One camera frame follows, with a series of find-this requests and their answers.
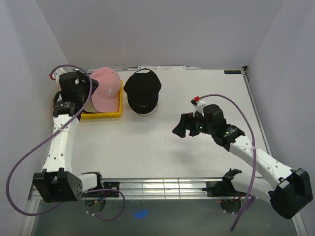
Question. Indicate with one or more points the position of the black cap gold logo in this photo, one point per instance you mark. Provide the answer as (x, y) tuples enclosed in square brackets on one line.
[(142, 89)]

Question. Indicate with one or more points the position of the gold wire hat stand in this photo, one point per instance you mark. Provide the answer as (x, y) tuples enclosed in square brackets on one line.
[(150, 113)]

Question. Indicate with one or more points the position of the aluminium front rail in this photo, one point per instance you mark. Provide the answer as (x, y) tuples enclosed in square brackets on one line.
[(141, 189)]

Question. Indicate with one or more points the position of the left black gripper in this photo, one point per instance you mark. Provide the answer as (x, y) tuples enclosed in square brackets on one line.
[(86, 78)]

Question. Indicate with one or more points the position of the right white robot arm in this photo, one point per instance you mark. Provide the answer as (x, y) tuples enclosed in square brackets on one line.
[(285, 189)]

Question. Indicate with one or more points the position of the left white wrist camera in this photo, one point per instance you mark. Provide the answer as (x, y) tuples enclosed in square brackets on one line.
[(55, 75)]

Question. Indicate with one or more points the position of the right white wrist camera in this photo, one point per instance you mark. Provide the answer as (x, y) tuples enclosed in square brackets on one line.
[(198, 104)]

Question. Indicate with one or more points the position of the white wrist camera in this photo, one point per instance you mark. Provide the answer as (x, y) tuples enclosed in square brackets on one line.
[(198, 104), (55, 75)]

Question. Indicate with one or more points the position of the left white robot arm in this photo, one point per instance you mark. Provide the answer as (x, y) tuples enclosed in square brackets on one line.
[(57, 165)]

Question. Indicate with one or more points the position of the beige baseball cap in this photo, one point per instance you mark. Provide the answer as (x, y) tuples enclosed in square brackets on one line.
[(89, 108)]

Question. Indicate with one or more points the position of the white paper label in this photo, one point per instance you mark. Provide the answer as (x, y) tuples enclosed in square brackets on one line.
[(163, 68)]

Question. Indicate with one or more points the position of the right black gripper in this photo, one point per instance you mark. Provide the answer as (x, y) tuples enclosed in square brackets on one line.
[(186, 122)]

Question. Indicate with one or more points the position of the pink baseball cap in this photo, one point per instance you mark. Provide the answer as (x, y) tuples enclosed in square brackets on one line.
[(106, 97)]

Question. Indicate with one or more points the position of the yellow plastic tray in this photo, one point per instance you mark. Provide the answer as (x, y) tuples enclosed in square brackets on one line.
[(68, 102)]

